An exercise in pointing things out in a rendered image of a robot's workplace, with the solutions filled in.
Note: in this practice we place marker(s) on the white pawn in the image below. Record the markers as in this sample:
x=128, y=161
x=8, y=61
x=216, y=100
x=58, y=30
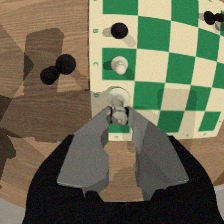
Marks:
x=120, y=64

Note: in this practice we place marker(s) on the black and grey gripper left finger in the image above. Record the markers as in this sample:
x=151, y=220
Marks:
x=77, y=165

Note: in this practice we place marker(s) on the green and cream chessboard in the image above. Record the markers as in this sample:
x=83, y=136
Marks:
x=175, y=73

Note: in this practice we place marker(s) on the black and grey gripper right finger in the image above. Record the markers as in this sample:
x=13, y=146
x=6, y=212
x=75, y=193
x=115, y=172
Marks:
x=164, y=163

